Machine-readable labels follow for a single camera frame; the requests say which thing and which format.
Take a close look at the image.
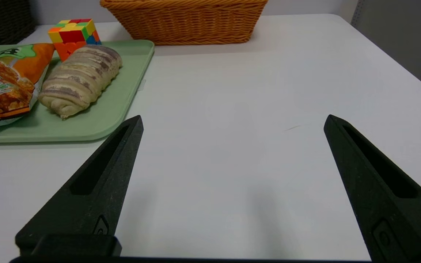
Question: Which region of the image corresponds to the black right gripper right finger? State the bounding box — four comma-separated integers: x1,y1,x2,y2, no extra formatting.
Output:
323,114,421,263

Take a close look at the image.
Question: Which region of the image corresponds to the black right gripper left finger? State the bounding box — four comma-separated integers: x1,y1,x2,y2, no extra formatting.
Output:
15,115,144,256

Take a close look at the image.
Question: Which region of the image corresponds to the purple swirl bread roll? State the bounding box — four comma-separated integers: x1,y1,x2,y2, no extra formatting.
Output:
38,45,123,120

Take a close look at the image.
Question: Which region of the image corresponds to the orange snack bag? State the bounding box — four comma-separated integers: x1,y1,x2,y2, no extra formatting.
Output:
0,43,55,130

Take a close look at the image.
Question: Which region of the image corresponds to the colourful puzzle cube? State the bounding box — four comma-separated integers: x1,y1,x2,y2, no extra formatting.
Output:
48,19,102,62

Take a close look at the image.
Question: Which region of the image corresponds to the orange wicker basket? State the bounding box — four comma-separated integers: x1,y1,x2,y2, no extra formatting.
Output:
100,0,269,46

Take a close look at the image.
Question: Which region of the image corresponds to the dark brown wicker basket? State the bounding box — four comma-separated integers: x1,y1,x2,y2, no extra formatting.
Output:
0,0,35,46

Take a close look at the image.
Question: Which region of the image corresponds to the light green plastic tray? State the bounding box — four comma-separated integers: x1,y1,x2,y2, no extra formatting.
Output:
0,39,155,144

